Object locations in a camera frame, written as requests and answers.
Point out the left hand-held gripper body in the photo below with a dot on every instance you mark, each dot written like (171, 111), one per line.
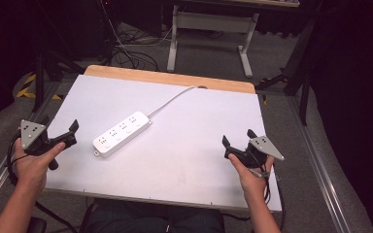
(29, 132)

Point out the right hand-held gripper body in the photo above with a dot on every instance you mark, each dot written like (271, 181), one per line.
(259, 149)

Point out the person's right hand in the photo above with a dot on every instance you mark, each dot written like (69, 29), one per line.
(251, 178)

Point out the person's left hand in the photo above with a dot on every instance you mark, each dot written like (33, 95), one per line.
(32, 166)

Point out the yellow black floor tape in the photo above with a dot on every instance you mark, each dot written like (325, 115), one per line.
(29, 85)

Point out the white table cover sheet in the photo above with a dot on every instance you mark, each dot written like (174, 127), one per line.
(181, 139)

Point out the black metal stand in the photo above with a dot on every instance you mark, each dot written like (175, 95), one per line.
(40, 74)
(299, 74)

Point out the white power strip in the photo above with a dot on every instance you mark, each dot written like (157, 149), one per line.
(123, 133)

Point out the black chair armrest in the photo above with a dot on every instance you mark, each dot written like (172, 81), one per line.
(37, 225)

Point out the person's dark pants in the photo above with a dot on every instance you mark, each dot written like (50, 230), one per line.
(155, 218)

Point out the black curtain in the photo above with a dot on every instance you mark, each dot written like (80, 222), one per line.
(353, 97)

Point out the white metal desk frame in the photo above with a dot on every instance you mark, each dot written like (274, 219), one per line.
(212, 21)

